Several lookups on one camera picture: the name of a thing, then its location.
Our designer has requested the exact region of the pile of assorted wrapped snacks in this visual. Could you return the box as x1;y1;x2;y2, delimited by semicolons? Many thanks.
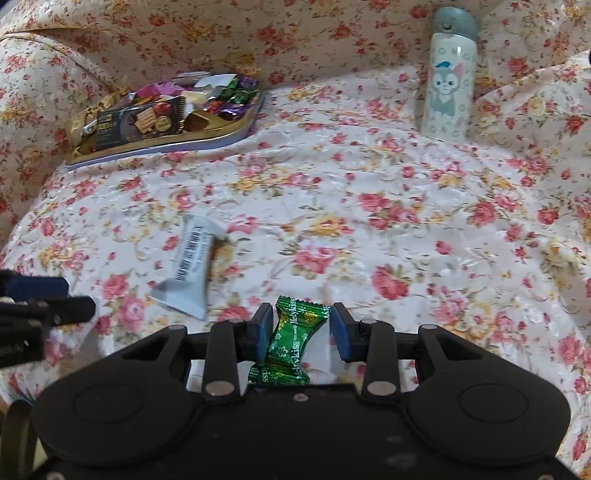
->
69;71;262;155

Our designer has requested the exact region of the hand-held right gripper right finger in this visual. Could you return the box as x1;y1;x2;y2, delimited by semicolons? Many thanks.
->
329;302;469;398

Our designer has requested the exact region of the white cat print water bottle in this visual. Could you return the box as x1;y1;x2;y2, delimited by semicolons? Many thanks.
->
420;7;476;141

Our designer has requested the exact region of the white wafer bar packet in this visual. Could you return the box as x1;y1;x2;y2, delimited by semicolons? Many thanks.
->
151;213;227;321

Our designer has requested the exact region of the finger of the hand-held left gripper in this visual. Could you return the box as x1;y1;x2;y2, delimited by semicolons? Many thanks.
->
0;271;70;303
0;295;98;328

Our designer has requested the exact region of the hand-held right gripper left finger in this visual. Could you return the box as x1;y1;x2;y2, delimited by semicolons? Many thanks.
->
121;303;275;398

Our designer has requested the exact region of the shiny green clover candy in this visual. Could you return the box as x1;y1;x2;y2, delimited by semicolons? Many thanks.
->
248;295;331;386

